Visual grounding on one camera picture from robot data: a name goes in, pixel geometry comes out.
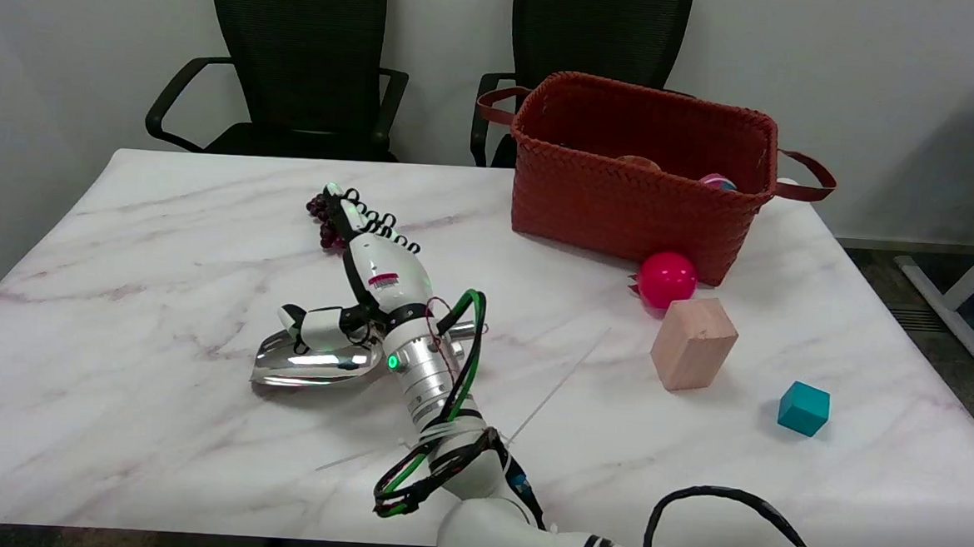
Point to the dark purple grape bunch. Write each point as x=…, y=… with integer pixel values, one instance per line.
x=322, y=211

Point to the red woven basket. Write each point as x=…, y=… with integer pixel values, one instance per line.
x=624, y=206

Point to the magenta pomegranate toy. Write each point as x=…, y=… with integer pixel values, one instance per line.
x=667, y=280

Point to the shiny metal scoop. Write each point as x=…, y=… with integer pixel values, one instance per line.
x=315, y=366

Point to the brown round object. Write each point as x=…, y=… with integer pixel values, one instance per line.
x=639, y=161

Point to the pink round toy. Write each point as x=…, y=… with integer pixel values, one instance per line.
x=717, y=183

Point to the black mesh office chair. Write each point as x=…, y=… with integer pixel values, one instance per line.
x=600, y=29
x=299, y=47

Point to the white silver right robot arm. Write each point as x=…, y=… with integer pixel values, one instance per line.
x=490, y=532

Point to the wooden rectangular block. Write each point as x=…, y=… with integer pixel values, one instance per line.
x=691, y=347

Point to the teal cube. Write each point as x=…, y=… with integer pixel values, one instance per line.
x=803, y=408

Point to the white desk frame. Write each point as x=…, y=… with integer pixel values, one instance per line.
x=966, y=282

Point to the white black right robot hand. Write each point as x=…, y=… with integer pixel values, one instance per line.
x=387, y=272

